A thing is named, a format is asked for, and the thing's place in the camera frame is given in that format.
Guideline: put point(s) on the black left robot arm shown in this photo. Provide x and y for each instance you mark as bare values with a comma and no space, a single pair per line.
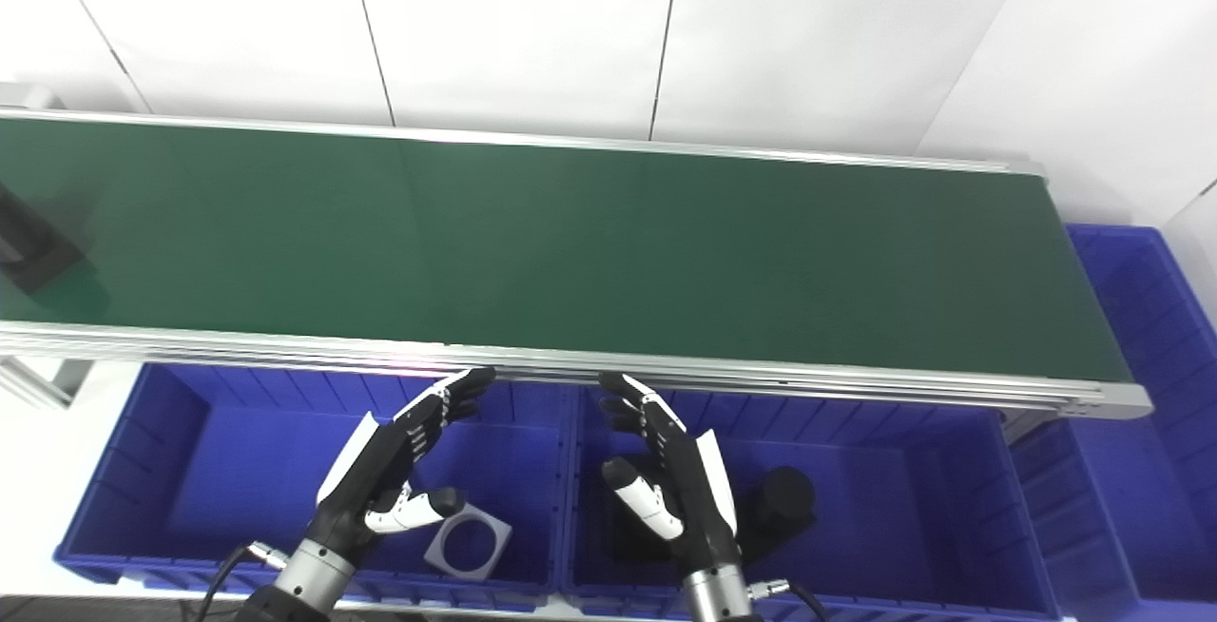
309,579

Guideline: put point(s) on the green conveyor belt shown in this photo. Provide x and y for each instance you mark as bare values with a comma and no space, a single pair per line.
570,251
285,344

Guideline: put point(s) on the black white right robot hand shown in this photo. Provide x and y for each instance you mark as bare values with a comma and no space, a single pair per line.
694,498

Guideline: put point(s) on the blue plastic bin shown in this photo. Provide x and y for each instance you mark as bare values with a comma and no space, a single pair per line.
1141,470
903,508
238,470

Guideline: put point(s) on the grey square plate with hole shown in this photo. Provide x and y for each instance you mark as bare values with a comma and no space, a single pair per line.
495,540

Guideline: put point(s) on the black block part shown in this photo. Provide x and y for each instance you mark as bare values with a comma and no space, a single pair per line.
632,546

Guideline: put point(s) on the aluminium conveyor leg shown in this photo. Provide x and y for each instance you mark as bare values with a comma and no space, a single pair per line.
28,382

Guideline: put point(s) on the grey conveyor end housing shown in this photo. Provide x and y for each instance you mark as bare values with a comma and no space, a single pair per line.
24,97

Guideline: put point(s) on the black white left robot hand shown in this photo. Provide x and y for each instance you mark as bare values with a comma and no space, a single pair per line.
380,479

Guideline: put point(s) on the black cylinder part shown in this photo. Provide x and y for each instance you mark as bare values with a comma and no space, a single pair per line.
33,256
784,498

